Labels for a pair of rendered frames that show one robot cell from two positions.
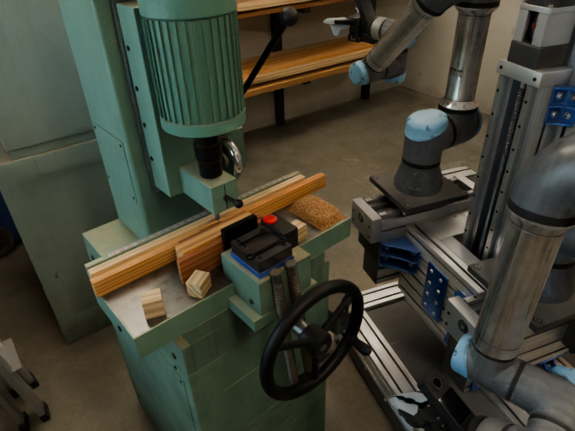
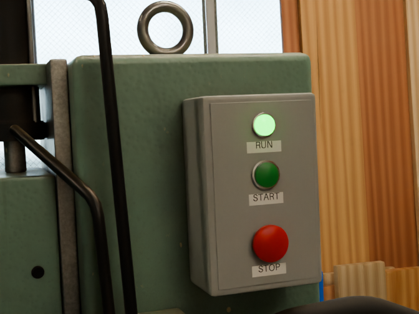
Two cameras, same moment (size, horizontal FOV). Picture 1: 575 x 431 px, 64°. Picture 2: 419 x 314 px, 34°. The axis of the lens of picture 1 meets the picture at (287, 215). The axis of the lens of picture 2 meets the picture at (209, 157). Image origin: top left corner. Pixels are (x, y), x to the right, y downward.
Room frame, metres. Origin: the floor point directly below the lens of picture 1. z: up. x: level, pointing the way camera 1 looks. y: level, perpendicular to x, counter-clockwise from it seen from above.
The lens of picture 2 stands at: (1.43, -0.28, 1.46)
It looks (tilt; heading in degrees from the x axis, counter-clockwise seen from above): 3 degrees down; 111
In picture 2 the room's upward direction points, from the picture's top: 3 degrees counter-clockwise
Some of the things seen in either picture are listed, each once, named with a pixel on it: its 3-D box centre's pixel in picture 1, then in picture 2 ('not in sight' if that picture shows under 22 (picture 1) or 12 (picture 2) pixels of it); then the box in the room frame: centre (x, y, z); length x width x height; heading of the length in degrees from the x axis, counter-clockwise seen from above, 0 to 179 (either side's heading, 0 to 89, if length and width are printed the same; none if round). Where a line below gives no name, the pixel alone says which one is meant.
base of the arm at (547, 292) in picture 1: (543, 264); not in sight; (0.81, -0.58, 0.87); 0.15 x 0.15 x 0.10
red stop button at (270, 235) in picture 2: not in sight; (270, 243); (1.28, 0.24, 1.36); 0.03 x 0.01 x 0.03; 40
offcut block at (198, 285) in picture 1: (198, 284); not in sight; (0.73, 0.19, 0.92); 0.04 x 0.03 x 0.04; 160
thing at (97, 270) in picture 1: (212, 225); not in sight; (0.93, 0.18, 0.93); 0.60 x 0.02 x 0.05; 130
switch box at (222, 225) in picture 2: not in sight; (251, 190); (1.26, 0.26, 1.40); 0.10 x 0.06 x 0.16; 40
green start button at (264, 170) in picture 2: not in sight; (267, 174); (1.28, 0.24, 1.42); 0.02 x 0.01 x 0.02; 40
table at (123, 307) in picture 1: (245, 267); not in sight; (0.84, 0.10, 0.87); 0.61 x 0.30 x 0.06; 130
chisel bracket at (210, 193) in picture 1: (210, 187); not in sight; (0.94, 0.18, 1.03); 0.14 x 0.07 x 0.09; 40
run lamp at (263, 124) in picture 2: not in sight; (264, 124); (1.28, 0.24, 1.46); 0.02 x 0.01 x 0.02; 40
